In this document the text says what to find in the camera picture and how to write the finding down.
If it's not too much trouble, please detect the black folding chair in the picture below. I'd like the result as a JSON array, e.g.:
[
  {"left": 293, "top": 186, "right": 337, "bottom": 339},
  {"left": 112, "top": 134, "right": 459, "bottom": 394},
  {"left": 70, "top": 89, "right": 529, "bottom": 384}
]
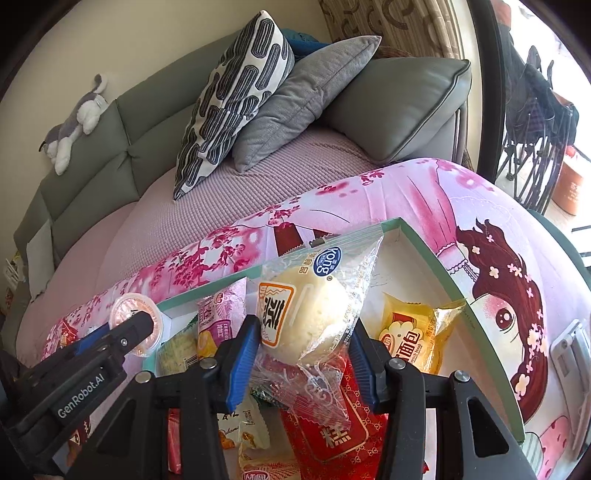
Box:
[{"left": 501, "top": 28, "right": 580, "bottom": 213}]

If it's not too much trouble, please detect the white box with teal rim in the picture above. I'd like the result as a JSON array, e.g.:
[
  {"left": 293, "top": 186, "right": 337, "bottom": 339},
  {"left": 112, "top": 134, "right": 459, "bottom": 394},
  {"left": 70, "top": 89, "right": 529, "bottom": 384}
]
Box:
[{"left": 143, "top": 218, "right": 527, "bottom": 480}]

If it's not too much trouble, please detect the clear jelly cup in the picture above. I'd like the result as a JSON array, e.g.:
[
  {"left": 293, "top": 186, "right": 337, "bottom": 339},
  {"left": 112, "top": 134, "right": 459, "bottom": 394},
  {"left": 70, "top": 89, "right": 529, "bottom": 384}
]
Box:
[{"left": 111, "top": 293, "right": 164, "bottom": 358}]

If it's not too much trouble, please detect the grey pillow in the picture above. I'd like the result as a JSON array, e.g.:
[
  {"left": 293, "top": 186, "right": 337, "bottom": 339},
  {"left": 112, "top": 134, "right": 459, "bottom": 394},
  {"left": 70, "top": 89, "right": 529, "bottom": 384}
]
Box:
[{"left": 232, "top": 35, "right": 383, "bottom": 174}]

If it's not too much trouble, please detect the yellow bread packet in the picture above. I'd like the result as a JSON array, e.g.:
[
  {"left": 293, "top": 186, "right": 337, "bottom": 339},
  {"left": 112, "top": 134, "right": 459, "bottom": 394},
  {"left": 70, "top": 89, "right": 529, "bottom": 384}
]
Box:
[{"left": 376, "top": 292, "right": 468, "bottom": 374}]

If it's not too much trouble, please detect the grey sofa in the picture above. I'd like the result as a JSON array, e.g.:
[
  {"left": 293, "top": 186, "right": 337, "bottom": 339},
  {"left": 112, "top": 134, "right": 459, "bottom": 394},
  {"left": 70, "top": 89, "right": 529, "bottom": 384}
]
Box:
[{"left": 13, "top": 44, "right": 472, "bottom": 296}]

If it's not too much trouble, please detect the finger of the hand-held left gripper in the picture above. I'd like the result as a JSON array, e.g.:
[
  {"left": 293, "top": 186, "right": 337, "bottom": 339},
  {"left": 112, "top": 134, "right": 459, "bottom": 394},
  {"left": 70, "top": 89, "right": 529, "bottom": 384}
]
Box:
[{"left": 60, "top": 311, "right": 155, "bottom": 366}]

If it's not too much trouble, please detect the small red snack packet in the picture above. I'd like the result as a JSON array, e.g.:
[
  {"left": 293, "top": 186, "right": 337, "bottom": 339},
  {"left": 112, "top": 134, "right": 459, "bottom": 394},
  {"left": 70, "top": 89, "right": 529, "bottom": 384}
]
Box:
[{"left": 44, "top": 318, "right": 79, "bottom": 358}]

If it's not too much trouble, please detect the cream snack packet orange print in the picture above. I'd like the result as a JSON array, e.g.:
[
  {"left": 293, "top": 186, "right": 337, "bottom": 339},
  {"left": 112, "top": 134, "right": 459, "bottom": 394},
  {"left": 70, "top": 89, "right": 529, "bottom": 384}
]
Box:
[{"left": 217, "top": 392, "right": 271, "bottom": 450}]

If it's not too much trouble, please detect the blue cloth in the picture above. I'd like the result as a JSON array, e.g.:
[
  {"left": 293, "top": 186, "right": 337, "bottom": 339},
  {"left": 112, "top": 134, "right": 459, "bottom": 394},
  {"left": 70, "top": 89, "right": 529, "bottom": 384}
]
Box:
[{"left": 281, "top": 28, "right": 331, "bottom": 58}]

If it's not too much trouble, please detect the white phone holder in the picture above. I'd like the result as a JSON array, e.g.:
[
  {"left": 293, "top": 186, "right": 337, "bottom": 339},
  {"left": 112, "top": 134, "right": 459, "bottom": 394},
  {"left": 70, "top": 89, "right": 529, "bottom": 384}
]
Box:
[{"left": 549, "top": 318, "right": 591, "bottom": 450}]

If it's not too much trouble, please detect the light grey small cushion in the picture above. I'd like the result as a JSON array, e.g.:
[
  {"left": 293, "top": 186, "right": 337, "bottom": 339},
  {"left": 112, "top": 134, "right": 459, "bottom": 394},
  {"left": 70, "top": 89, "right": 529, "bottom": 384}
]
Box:
[{"left": 25, "top": 219, "right": 56, "bottom": 296}]

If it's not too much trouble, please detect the pink snack packet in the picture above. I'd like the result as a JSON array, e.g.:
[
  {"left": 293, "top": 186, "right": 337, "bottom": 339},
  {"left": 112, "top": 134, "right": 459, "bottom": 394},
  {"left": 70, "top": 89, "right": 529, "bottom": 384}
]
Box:
[{"left": 196, "top": 277, "right": 247, "bottom": 361}]

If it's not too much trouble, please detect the black and white patterned pillow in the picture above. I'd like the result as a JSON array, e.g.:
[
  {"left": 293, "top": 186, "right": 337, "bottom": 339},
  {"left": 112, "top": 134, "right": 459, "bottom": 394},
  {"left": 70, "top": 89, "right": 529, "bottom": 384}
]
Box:
[{"left": 173, "top": 10, "right": 296, "bottom": 201}]

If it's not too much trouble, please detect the grey and white plush dog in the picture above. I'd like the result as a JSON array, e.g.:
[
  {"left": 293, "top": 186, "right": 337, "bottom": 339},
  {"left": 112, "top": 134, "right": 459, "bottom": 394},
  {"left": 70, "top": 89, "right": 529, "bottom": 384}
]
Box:
[{"left": 39, "top": 74, "right": 109, "bottom": 176}]

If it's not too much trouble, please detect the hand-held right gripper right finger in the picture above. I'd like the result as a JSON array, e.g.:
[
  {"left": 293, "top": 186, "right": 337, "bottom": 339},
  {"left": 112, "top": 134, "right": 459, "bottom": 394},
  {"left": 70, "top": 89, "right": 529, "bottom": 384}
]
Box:
[{"left": 348, "top": 318, "right": 539, "bottom": 480}]

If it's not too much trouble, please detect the orange brown pot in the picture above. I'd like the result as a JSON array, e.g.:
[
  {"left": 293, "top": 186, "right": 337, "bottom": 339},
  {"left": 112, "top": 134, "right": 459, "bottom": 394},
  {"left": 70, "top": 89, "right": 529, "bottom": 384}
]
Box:
[{"left": 554, "top": 148, "right": 591, "bottom": 217}]

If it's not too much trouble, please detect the mauve knit sofa cover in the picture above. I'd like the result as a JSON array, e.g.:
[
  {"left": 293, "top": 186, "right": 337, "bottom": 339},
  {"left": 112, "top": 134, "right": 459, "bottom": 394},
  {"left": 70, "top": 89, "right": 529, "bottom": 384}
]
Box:
[{"left": 18, "top": 127, "right": 377, "bottom": 324}]

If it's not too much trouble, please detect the beige patterned curtain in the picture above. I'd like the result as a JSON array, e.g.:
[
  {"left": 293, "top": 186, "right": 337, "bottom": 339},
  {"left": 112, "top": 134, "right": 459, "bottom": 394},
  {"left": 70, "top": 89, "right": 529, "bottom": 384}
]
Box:
[{"left": 318, "top": 0, "right": 467, "bottom": 58}]

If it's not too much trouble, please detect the white steamed bun packet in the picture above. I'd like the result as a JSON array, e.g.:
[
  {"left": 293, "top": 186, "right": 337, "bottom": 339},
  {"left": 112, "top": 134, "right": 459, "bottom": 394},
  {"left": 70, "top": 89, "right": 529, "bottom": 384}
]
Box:
[{"left": 252, "top": 233, "right": 385, "bottom": 418}]

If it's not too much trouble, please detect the red patterned cake packet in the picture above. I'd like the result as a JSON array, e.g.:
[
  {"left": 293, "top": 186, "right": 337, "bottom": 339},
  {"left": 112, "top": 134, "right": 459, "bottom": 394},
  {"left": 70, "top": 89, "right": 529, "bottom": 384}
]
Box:
[{"left": 279, "top": 360, "right": 393, "bottom": 480}]

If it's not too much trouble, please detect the white book stack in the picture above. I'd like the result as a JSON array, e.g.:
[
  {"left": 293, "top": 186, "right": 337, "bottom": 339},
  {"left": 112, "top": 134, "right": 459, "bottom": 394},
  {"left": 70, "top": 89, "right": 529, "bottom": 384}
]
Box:
[{"left": 4, "top": 256, "right": 26, "bottom": 287}]

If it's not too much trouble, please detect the slim red snack packet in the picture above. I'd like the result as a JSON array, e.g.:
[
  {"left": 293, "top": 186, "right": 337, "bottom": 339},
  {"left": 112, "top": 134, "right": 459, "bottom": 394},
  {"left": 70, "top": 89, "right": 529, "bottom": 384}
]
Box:
[{"left": 167, "top": 408, "right": 183, "bottom": 474}]

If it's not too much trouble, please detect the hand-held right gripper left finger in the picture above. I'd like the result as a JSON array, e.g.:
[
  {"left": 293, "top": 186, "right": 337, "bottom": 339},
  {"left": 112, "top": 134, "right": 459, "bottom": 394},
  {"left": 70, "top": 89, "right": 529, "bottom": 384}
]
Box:
[{"left": 67, "top": 315, "right": 262, "bottom": 480}]

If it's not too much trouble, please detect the pink printed blanket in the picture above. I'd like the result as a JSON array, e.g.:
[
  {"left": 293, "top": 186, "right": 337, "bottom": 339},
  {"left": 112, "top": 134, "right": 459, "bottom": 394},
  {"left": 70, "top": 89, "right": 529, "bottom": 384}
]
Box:
[{"left": 39, "top": 157, "right": 583, "bottom": 480}]

